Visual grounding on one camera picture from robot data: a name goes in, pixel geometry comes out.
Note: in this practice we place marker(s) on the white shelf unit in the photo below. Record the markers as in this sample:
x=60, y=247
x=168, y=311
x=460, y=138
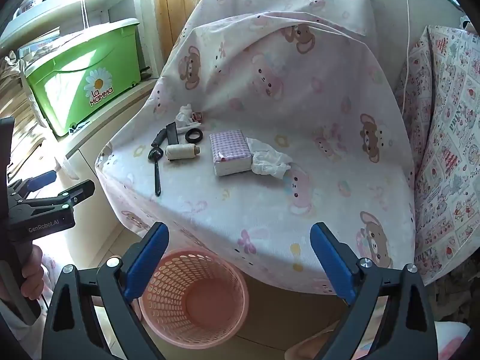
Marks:
x=112, y=3

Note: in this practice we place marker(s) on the large white tissue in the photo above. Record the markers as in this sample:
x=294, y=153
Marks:
x=268, y=159

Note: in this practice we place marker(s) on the patchwork print cloth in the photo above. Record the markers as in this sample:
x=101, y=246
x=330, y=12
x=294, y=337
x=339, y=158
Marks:
x=450, y=138

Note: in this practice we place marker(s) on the cream thread spool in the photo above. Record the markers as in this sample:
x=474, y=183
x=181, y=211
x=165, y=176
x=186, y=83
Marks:
x=182, y=152

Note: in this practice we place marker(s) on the black sachet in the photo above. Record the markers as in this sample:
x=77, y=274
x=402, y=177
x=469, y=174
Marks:
x=172, y=133

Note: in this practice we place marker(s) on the pink bear print sheet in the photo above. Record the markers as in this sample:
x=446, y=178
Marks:
x=300, y=120

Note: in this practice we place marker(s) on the wooden door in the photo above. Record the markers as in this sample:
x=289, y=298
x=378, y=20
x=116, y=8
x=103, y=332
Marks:
x=172, y=26

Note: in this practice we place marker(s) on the pink plastic mesh basket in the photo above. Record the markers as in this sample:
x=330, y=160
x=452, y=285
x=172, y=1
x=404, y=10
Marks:
x=195, y=307

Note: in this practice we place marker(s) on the green plastic storage box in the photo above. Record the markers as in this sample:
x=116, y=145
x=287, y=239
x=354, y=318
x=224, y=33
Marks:
x=75, y=67

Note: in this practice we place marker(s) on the person's left hand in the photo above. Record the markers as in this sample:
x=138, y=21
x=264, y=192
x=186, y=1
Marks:
x=33, y=270

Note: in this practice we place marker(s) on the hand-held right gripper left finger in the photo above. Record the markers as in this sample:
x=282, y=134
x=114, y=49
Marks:
x=150, y=255

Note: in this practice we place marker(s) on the small white tissue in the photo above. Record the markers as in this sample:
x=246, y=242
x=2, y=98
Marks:
x=183, y=114

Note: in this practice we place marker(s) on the cream cabinet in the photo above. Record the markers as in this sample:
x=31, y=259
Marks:
x=86, y=146

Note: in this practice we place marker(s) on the pink checkered tissue pack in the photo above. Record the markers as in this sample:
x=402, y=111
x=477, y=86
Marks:
x=228, y=150

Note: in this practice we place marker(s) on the black plastic spoon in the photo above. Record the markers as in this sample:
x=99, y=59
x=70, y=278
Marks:
x=154, y=153

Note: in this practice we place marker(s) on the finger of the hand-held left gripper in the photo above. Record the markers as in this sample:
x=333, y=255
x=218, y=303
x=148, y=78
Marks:
x=80, y=192
x=41, y=179

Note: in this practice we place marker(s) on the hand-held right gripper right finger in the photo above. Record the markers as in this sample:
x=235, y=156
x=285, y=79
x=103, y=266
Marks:
x=330, y=258

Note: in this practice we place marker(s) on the black tube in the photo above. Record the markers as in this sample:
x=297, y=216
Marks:
x=159, y=137

